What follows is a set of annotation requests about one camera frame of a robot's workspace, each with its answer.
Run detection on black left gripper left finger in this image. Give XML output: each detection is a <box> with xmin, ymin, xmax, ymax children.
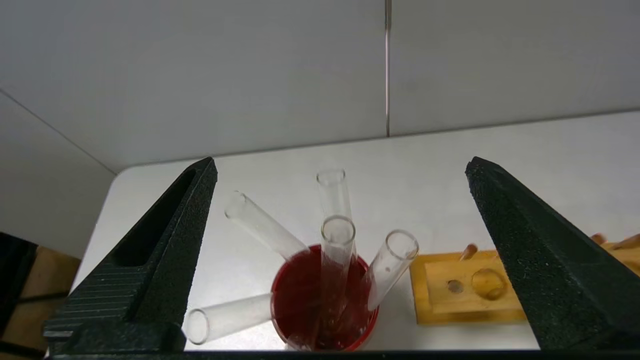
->
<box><xmin>42</xmin><ymin>157</ymin><xmax>218</xmax><ymax>332</ymax></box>

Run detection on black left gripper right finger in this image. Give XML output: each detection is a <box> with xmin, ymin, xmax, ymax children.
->
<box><xmin>465</xmin><ymin>156</ymin><xmax>640</xmax><ymax>351</ymax></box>

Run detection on blue pigment test tube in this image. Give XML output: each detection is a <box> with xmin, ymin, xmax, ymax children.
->
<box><xmin>367</xmin><ymin>230</ymin><xmax>420</xmax><ymax>312</ymax></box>

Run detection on red pigment test tube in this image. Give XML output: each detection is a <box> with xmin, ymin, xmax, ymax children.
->
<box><xmin>321</xmin><ymin>216</ymin><xmax>357</xmax><ymax>346</ymax></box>

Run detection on empty glass test tube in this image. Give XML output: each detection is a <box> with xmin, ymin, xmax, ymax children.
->
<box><xmin>316</xmin><ymin>169</ymin><xmax>354</xmax><ymax>246</ymax></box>
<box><xmin>185</xmin><ymin>292</ymin><xmax>274</xmax><ymax>346</ymax></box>
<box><xmin>225</xmin><ymin>191</ymin><xmax>309</xmax><ymax>260</ymax></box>

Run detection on wooden test tube rack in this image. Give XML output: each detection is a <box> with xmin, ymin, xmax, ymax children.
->
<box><xmin>410</xmin><ymin>232</ymin><xmax>640</xmax><ymax>326</ymax></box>

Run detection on black bag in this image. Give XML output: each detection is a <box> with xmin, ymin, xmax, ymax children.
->
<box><xmin>0</xmin><ymin>232</ymin><xmax>39</xmax><ymax>341</ymax></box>

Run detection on red cup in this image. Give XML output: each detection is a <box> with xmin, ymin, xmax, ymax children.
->
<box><xmin>270</xmin><ymin>243</ymin><xmax>379</xmax><ymax>352</ymax></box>

